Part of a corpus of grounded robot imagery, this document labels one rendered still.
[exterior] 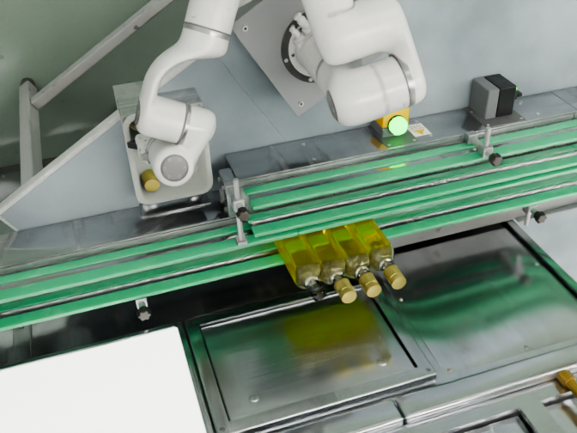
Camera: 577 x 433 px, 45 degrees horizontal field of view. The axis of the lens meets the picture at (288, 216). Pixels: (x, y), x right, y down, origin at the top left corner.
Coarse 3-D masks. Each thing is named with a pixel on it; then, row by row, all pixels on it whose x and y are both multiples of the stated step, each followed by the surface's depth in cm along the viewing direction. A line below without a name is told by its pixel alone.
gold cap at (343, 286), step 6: (336, 282) 147; (342, 282) 147; (348, 282) 147; (336, 288) 147; (342, 288) 145; (348, 288) 145; (342, 294) 145; (348, 294) 144; (354, 294) 145; (342, 300) 145; (348, 300) 145; (354, 300) 146
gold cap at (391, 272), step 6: (384, 270) 150; (390, 270) 149; (396, 270) 149; (390, 276) 148; (396, 276) 147; (402, 276) 147; (390, 282) 148; (396, 282) 147; (402, 282) 148; (396, 288) 148
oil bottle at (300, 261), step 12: (288, 240) 156; (300, 240) 156; (288, 252) 153; (300, 252) 153; (312, 252) 153; (288, 264) 154; (300, 264) 149; (312, 264) 149; (300, 276) 148; (312, 276) 148; (300, 288) 151
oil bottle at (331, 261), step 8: (312, 232) 159; (320, 232) 159; (312, 240) 157; (320, 240) 157; (328, 240) 157; (312, 248) 155; (320, 248) 154; (328, 248) 154; (336, 248) 154; (320, 256) 152; (328, 256) 152; (336, 256) 152; (320, 264) 151; (328, 264) 150; (336, 264) 150; (344, 264) 151; (328, 272) 150; (336, 272) 149; (344, 272) 151; (328, 280) 151
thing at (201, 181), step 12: (132, 120) 143; (132, 132) 152; (132, 156) 147; (204, 156) 153; (132, 168) 149; (144, 168) 158; (204, 168) 156; (192, 180) 160; (204, 180) 158; (144, 192) 156; (156, 192) 157; (168, 192) 157; (180, 192) 156; (192, 192) 157; (204, 192) 158
